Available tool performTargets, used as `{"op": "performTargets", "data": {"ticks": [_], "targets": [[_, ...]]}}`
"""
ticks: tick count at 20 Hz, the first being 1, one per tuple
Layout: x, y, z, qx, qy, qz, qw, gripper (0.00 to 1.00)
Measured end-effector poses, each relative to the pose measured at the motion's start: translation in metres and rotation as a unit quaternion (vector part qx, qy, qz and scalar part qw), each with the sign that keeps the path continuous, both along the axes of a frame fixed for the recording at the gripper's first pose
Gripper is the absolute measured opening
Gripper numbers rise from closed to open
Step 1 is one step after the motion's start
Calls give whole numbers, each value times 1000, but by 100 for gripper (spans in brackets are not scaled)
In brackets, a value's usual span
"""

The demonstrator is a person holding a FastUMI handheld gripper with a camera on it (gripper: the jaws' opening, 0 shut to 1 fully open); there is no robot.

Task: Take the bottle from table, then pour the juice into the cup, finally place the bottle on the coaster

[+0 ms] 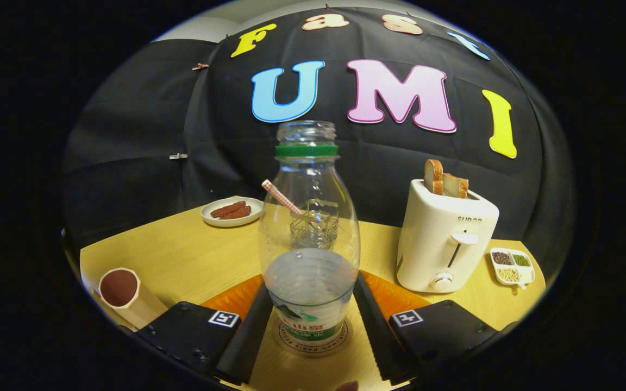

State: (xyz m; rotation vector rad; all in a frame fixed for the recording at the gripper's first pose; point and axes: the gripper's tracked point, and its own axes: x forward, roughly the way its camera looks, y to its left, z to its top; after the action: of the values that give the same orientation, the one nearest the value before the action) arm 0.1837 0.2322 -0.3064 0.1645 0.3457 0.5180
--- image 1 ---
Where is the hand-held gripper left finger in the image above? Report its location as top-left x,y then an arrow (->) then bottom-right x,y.
136,274 -> 274,386

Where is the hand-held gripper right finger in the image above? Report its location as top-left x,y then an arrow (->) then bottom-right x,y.
352,272 -> 517,387

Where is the round wooden coaster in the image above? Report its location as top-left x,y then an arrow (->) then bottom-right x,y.
273,318 -> 349,357

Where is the clear plastic bottle green ring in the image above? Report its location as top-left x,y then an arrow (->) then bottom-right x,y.
258,121 -> 361,356

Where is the beige cup wooden handle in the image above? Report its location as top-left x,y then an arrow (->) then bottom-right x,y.
98,268 -> 168,330

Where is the wooden table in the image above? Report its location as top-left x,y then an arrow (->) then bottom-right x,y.
79,195 -> 546,391

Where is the white toaster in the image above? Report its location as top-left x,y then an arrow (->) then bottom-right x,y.
397,179 -> 500,294

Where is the white round plate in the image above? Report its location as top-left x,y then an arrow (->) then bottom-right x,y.
201,197 -> 264,228

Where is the clear glass mug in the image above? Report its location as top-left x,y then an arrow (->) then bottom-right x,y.
290,199 -> 340,250

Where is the white divided dish of grains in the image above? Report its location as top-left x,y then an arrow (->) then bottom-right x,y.
490,247 -> 536,288

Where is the toasted bread slice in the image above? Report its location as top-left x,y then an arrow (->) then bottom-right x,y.
423,159 -> 445,196
442,173 -> 469,199

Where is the black backdrop cloth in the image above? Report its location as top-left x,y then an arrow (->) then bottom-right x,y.
63,5 -> 577,283

